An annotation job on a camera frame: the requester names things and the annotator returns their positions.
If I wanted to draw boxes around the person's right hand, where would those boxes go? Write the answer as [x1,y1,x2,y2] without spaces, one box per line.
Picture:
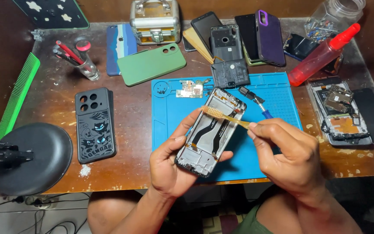
[247,118,326,196]

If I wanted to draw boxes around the person's left hand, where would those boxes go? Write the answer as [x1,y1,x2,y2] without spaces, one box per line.
[149,108,234,199]

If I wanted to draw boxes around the black phone frame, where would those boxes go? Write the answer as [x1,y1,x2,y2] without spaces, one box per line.
[175,86,247,178]

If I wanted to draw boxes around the amber translucent toothbrush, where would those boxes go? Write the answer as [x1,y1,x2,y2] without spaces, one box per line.
[201,106,251,130]

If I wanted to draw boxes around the blue silicone repair mat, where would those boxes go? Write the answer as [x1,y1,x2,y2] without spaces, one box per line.
[151,72,303,183]

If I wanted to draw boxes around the disassembled phone with orange parts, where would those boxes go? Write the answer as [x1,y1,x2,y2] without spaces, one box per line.
[307,76,373,146]

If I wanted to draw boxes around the person's right leg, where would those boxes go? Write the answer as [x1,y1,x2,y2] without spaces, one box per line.
[256,192,306,234]

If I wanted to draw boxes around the person's leg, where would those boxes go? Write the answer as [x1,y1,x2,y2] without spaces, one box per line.
[87,190,150,234]
[256,192,306,234]

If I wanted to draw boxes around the person's left leg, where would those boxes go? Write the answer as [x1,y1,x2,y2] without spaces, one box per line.
[87,190,150,234]

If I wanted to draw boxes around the grey loose phone board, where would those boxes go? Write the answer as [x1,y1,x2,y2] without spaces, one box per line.
[323,84,354,114]

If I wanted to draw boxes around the small black phone module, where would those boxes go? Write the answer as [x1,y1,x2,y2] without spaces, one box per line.
[238,86,266,105]

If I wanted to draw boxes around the person's green shorts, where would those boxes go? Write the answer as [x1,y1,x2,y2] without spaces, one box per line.
[232,204,273,234]

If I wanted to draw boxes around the black cartoon printed phone case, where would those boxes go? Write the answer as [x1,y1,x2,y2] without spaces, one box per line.
[75,87,117,164]

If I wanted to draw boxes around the green phone circuit board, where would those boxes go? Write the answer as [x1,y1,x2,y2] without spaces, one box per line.
[176,78,211,99]

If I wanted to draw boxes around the red spray bottle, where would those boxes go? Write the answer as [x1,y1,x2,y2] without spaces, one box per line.
[287,23,361,88]

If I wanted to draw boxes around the light green phone case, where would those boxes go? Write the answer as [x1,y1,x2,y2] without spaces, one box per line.
[242,42,267,67]

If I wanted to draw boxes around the black phone battery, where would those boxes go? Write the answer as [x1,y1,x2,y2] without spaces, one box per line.
[211,58,250,89]

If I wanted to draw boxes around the cracked dark phone screen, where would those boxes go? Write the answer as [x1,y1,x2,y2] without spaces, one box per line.
[283,32,321,62]

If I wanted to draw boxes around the purple phone case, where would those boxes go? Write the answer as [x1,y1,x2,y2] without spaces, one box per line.
[255,9,286,68]

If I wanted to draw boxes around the black round lamp base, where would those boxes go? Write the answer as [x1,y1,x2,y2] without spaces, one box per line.
[0,122,74,197]

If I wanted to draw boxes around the clear glass tool holder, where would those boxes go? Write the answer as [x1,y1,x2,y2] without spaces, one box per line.
[73,54,101,81]

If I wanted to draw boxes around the white power strip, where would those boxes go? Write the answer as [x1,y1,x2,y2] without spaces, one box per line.
[25,195,53,210]

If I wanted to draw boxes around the black glossy smartphone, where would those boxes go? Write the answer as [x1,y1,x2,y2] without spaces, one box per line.
[234,13,260,62]

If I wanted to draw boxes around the dark grey phone back cover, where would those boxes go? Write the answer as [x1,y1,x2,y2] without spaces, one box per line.
[210,25,243,63]

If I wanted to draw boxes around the blue striped phone case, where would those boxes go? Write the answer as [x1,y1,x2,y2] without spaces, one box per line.
[106,23,138,77]

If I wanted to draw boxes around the tan phone case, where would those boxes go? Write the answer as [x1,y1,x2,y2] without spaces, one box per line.
[183,27,214,65]

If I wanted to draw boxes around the clear plastic jar of screws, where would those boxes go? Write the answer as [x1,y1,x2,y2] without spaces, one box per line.
[304,0,367,43]

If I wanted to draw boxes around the silver metal carry case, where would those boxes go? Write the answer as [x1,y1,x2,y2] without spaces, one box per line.
[129,0,181,46]

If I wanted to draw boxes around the black tweezers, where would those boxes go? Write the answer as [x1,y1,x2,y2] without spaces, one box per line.
[52,48,81,67]

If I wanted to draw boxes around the green plastic comb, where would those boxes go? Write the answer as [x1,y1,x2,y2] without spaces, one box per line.
[0,52,41,141]

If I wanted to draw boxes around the small metal hinge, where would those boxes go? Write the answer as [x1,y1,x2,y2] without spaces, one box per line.
[31,29,45,42]

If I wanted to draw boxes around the black star patterned tablet case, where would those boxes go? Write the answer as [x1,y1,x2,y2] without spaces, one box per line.
[11,0,90,30]

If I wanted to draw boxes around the blue handled screwdriver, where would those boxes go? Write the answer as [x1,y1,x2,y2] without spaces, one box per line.
[255,97,274,119]

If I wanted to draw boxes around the black floor cables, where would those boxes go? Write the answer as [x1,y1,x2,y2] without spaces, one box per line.
[0,192,92,234]

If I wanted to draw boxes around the black red round handled tool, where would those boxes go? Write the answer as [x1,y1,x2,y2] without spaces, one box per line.
[74,36,92,64]

